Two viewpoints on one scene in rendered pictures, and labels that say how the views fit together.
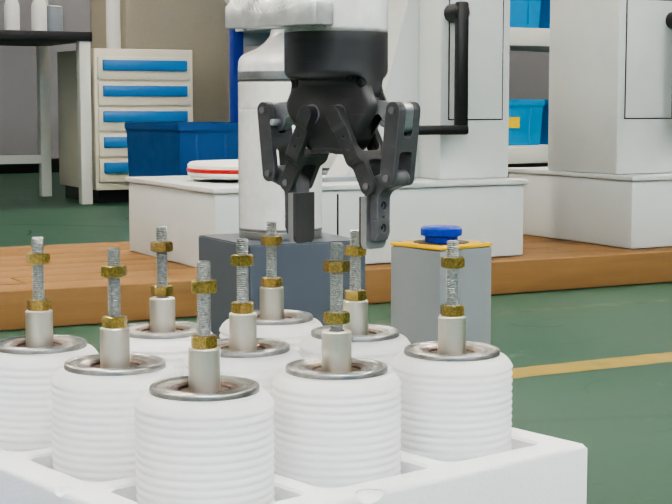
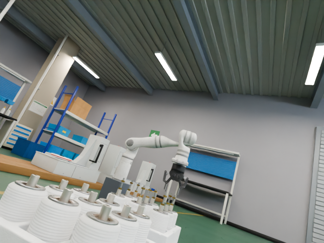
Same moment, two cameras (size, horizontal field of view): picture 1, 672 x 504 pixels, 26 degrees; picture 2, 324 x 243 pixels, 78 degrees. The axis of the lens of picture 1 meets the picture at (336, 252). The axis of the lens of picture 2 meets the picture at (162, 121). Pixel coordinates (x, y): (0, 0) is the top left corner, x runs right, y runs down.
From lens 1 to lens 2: 0.75 m
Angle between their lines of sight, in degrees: 38
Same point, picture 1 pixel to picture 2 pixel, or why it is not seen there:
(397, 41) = (90, 146)
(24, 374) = (119, 200)
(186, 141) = (30, 144)
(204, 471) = (164, 225)
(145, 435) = (155, 217)
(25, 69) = not seen: outside the picture
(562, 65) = (106, 156)
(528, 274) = (96, 186)
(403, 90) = (88, 153)
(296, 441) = not seen: hidden behind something
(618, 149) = (111, 171)
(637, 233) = not seen: hidden behind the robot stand
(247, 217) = (117, 177)
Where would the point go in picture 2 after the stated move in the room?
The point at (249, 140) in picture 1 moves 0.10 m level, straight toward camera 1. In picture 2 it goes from (122, 166) to (128, 168)
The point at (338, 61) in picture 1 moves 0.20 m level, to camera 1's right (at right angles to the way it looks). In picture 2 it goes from (182, 169) to (207, 180)
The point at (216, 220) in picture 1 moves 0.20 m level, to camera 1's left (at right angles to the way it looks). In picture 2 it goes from (57, 164) to (40, 159)
